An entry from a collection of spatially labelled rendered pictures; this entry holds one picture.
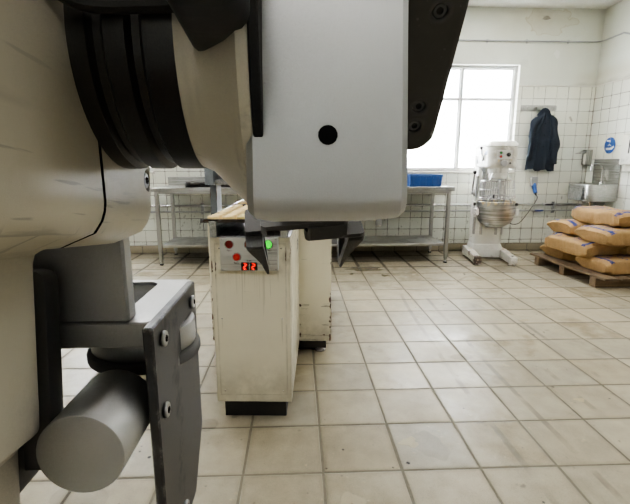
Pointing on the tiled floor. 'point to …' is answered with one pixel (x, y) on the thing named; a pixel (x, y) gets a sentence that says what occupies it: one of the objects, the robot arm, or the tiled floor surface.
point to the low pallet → (593, 273)
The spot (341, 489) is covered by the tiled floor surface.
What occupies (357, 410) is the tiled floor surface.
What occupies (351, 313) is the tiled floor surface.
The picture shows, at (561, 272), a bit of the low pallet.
